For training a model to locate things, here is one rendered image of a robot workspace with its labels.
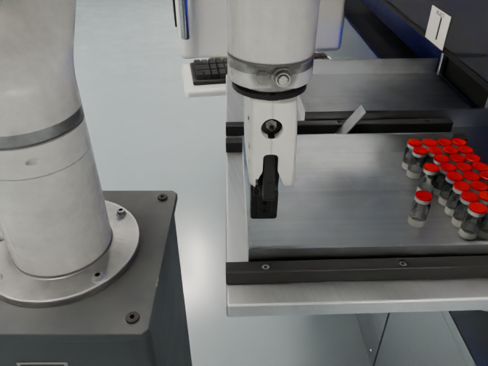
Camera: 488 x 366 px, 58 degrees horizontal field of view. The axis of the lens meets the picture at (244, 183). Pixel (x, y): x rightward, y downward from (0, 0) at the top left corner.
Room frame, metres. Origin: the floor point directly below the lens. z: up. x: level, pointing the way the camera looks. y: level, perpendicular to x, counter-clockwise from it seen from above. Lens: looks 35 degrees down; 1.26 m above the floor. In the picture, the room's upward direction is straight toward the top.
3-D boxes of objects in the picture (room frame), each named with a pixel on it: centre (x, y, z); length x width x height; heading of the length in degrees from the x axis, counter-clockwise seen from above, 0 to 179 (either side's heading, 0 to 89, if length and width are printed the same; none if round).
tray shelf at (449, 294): (0.67, -0.21, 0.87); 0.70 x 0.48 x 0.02; 2
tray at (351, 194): (0.49, -0.17, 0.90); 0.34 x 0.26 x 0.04; 92
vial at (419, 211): (0.44, -0.23, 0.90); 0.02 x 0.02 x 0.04
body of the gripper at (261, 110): (0.42, -0.02, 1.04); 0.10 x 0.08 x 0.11; 2
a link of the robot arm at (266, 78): (0.42, -0.03, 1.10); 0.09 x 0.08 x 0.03; 2
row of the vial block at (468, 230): (0.50, -0.28, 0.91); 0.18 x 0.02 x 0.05; 2
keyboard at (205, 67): (1.18, -0.06, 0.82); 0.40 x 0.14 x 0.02; 100
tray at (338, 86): (0.84, -0.27, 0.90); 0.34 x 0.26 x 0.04; 92
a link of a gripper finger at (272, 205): (0.40, -0.02, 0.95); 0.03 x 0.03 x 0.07; 2
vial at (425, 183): (0.51, -0.26, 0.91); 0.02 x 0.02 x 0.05
